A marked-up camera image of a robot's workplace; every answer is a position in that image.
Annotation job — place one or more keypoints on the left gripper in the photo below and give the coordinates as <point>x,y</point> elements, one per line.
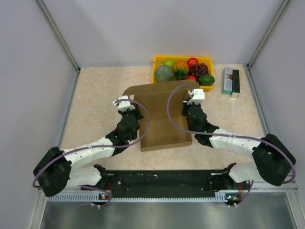
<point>136,111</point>

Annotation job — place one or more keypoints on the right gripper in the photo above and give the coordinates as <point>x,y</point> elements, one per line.
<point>186,106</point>

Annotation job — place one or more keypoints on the brown cardboard box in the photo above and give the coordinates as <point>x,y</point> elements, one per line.
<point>162,134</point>

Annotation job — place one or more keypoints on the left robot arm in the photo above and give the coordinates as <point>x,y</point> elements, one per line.
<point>61,169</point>

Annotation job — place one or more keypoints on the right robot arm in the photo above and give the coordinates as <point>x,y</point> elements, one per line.
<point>271,160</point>

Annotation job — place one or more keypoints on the dark green lime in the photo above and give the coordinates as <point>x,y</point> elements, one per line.
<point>207,80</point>

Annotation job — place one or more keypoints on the red apple at front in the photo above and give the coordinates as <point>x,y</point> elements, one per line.
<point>191,77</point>

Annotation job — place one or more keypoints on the red apple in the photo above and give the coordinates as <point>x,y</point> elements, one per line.
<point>191,62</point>
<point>191,77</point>

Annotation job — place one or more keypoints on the dark purple grape bunch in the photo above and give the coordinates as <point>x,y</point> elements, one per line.
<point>198,70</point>

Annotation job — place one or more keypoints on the orange pineapple with leaves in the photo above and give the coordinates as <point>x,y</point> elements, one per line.
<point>181,70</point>

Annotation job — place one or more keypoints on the green netted melon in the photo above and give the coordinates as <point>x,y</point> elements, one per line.
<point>163,73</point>

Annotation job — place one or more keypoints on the white and black carton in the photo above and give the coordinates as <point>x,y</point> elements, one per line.
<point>231,82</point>

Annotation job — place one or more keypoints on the red apple at back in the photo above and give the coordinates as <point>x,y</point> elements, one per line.
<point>191,62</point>

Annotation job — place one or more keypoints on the yellow plastic fruit bin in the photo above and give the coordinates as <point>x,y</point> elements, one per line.
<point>206,60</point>

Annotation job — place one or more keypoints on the light green apple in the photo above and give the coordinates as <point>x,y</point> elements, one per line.
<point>169,63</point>

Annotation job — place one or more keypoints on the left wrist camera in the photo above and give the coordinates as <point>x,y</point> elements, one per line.
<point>124,104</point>

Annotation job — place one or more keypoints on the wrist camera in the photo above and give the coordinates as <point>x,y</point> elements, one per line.
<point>124,104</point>
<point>195,96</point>

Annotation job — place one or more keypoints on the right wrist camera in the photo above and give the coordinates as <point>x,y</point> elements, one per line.
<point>195,96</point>

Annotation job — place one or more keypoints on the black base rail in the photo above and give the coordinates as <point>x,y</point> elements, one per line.
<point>155,186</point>

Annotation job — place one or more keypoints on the right aluminium frame post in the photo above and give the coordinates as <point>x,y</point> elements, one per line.
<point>268,32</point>

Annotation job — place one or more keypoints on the aluminium frame post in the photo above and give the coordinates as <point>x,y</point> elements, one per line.
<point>268,32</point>
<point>58,35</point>

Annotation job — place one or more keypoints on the left aluminium frame post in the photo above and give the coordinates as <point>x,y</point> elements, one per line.
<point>58,35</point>

